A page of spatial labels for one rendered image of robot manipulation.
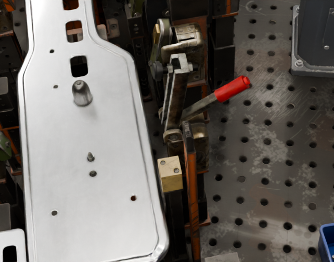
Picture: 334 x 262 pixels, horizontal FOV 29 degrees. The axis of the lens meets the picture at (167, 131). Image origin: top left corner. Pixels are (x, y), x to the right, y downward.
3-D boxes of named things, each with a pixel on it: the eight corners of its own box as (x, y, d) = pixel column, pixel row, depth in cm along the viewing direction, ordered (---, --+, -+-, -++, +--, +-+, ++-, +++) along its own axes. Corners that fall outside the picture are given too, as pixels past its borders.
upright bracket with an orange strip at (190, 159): (191, 254, 132) (181, 120, 90) (198, 253, 132) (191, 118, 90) (194, 269, 130) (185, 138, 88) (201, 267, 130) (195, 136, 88)
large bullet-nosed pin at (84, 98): (75, 98, 119) (68, 76, 114) (92, 95, 119) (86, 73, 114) (77, 112, 118) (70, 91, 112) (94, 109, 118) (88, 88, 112)
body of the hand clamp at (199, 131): (172, 205, 138) (162, 113, 108) (204, 199, 138) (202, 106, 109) (178, 231, 135) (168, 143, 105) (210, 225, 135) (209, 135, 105)
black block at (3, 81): (2, 155, 148) (-40, 77, 123) (49, 146, 148) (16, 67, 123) (3, 185, 143) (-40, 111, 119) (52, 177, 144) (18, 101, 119)
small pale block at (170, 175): (169, 247, 133) (156, 158, 102) (186, 244, 133) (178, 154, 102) (172, 263, 131) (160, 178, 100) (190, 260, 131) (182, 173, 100)
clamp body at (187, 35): (159, 130, 148) (145, 20, 117) (209, 121, 149) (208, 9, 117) (167, 165, 143) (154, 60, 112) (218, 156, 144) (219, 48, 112)
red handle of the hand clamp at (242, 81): (159, 113, 106) (241, 66, 100) (168, 117, 108) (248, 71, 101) (164, 134, 104) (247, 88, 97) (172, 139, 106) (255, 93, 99)
